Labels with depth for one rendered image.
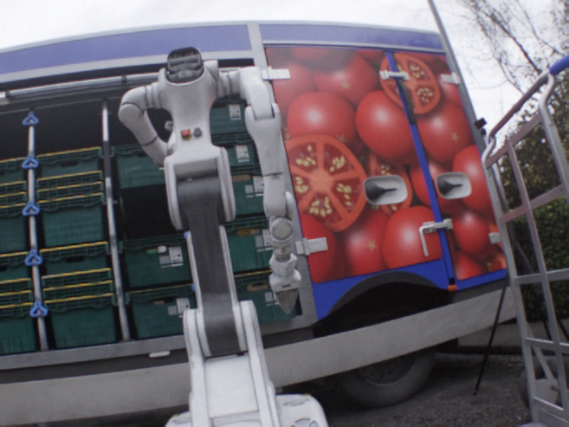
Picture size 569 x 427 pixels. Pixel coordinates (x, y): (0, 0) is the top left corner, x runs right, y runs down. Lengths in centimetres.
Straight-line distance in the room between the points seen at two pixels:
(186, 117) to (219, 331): 72
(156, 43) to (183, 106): 122
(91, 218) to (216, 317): 127
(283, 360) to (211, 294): 94
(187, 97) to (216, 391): 95
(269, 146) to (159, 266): 123
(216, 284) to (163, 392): 94
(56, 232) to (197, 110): 123
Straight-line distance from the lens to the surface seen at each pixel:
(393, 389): 260
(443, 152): 290
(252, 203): 215
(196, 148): 143
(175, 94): 151
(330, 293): 229
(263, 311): 208
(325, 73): 274
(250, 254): 209
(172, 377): 214
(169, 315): 229
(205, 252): 134
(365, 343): 236
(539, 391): 193
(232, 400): 123
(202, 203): 135
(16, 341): 245
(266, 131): 128
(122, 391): 217
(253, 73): 154
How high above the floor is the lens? 69
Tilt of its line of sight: 11 degrees up
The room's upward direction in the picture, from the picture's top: 10 degrees counter-clockwise
